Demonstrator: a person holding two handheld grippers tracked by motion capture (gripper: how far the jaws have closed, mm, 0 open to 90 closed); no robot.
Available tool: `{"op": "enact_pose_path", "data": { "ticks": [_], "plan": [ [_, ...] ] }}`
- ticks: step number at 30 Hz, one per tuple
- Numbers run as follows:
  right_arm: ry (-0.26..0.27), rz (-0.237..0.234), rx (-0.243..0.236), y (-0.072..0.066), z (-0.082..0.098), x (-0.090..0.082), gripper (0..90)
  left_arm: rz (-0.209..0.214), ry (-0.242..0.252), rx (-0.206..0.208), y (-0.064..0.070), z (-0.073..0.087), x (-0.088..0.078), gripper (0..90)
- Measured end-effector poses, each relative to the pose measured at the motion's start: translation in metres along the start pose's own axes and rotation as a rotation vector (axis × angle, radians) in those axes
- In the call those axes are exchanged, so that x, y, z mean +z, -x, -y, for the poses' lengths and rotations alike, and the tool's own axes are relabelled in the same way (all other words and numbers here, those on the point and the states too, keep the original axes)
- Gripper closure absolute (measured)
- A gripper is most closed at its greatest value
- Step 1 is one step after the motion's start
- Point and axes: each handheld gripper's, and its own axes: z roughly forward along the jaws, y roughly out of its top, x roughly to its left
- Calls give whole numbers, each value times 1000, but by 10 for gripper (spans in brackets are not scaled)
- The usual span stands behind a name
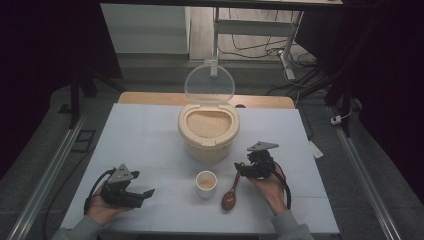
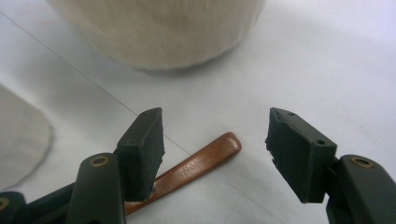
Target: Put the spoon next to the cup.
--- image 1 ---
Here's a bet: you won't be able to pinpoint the white cabinet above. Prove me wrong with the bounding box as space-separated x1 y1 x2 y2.
100 3 191 55

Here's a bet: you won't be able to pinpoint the clear round container lid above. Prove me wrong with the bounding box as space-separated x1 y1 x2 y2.
184 63 236 105

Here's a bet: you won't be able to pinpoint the left hand-held gripper cable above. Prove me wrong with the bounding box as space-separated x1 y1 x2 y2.
83 168 116 215

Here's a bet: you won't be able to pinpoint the white table cover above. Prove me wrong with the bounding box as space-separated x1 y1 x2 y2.
60 103 340 235

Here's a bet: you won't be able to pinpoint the right hand-held gripper cable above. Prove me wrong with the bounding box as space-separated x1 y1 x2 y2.
273 161 293 210

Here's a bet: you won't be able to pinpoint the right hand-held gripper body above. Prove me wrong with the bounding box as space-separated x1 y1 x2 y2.
240 141 280 180

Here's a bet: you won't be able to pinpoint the beige rice container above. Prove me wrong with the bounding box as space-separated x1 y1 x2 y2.
177 103 241 163

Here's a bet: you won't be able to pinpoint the white cup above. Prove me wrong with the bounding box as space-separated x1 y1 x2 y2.
195 170 218 200

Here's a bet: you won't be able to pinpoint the person's right hand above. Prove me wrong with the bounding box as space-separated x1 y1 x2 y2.
248 164 288 216

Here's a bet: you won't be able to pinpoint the white desk frame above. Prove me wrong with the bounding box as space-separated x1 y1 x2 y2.
100 0 344 81

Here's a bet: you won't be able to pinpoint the brown wooden spoon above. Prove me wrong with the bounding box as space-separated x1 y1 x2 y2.
221 171 242 212

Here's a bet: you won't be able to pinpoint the floor cables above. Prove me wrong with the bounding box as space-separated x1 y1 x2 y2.
218 8 318 98

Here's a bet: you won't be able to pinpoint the black floor frame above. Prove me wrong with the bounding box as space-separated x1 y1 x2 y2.
70 129 97 154

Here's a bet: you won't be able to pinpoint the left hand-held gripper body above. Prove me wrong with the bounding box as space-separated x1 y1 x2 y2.
100 163 146 209

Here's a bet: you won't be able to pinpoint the hand-held gripper cable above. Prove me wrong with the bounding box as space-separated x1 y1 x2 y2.
83 168 116 215
273 161 293 210

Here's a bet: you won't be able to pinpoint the black stand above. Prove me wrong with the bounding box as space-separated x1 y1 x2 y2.
293 66 363 138
58 49 126 130

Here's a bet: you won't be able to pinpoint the metal rail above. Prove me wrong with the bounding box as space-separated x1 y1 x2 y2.
328 106 403 240
6 109 93 240

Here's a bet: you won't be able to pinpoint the white paper tag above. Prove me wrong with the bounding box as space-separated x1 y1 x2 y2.
308 140 325 160

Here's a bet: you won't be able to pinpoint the person's left hand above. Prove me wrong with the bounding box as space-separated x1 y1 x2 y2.
85 186 135 226

